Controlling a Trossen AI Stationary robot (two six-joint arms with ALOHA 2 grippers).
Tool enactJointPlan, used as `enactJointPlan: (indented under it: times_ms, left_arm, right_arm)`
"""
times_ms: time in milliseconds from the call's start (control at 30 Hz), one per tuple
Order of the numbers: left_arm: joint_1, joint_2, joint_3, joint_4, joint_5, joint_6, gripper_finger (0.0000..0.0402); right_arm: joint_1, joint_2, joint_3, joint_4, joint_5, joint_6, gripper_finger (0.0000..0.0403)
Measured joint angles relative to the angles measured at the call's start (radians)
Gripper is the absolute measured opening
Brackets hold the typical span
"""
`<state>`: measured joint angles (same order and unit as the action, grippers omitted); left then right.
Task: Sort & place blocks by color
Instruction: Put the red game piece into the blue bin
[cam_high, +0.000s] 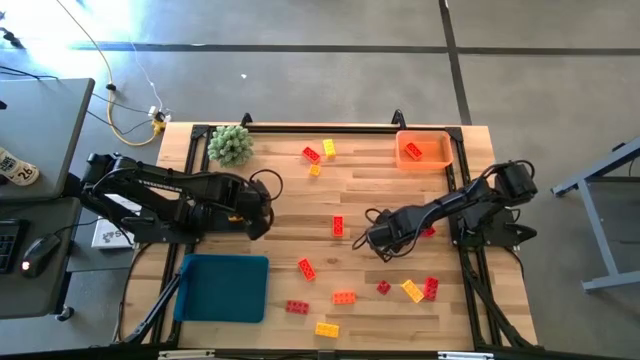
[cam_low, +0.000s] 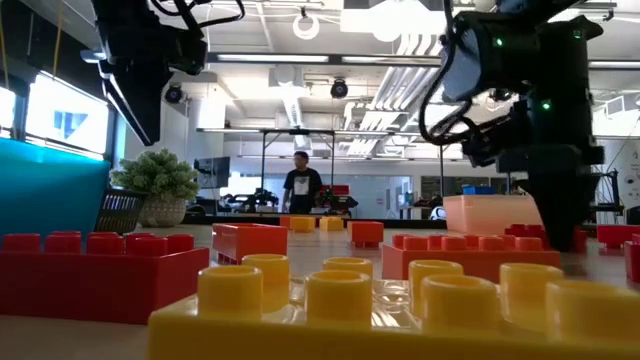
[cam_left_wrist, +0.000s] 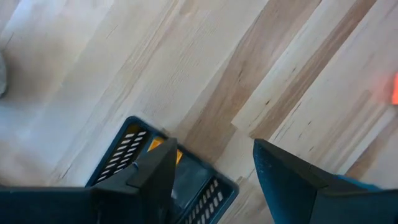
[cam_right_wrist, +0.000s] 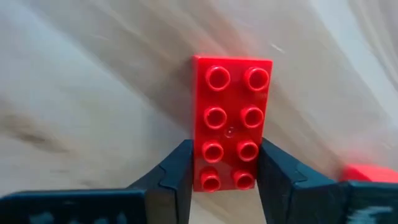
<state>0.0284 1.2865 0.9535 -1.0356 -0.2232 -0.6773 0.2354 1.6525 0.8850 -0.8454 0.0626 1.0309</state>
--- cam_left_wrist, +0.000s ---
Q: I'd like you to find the orange-red toy brick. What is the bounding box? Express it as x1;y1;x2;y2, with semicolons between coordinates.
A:
391;72;398;106

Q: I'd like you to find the black slotted basket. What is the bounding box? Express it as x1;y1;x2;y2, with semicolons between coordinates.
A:
85;115;240;224

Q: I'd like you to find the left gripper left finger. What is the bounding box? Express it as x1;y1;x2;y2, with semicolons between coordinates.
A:
0;138;178;224

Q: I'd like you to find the yellow toy brick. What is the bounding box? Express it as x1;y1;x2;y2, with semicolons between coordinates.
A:
146;136;184;166

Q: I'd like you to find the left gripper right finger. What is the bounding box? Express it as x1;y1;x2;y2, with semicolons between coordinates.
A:
252;138;398;224

